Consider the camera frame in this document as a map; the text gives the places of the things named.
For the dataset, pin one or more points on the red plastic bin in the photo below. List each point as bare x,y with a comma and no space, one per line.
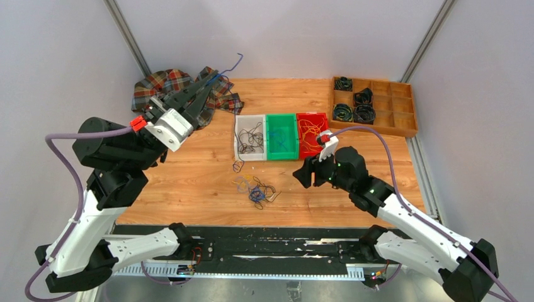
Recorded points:
309,126

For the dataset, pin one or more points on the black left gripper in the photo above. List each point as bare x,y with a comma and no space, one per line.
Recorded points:
181,100

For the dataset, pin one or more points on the green plastic bin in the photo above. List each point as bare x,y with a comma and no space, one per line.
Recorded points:
282,137

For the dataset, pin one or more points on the wooden compartment tray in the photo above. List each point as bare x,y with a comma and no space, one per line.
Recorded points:
393,103

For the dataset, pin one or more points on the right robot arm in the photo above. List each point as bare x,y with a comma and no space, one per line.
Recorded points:
465,269

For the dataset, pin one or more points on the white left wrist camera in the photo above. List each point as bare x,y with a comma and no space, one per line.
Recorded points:
171,129

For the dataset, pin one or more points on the plaid cloth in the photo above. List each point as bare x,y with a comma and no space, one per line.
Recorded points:
165,82

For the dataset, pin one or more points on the white plastic bin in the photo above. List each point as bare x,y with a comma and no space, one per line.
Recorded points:
250,138

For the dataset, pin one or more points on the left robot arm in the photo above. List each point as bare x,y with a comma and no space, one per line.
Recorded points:
81,258

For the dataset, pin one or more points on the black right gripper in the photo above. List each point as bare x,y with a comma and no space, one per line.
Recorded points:
311,165

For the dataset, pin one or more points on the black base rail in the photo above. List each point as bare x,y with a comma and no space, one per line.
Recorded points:
278,252

